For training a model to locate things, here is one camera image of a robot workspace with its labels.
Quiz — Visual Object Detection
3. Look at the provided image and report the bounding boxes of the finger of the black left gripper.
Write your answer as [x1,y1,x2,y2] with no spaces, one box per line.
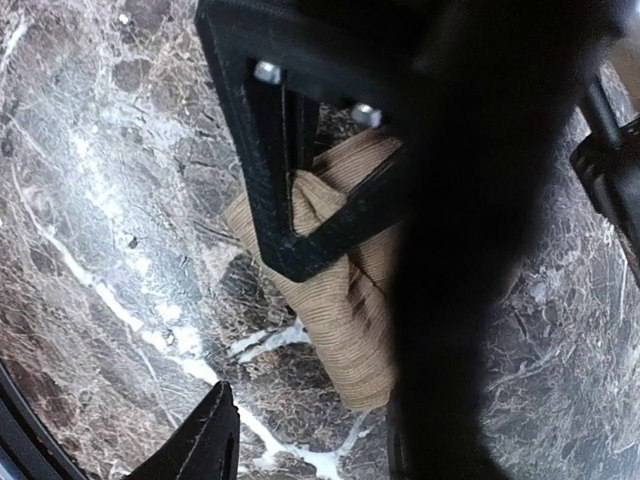
[279,146,412,283]

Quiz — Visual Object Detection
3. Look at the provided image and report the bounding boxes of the tan beige sock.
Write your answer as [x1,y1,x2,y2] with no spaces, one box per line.
[223,124,416,414]

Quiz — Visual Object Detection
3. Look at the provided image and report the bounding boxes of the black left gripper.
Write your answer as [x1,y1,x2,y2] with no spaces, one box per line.
[196,1,435,270]

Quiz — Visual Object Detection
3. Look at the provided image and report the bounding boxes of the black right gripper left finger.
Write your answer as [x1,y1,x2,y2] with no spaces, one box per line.
[132,381,240,480]

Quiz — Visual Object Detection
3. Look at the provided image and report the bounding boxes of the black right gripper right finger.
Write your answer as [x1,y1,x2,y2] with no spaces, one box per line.
[392,1,630,479]

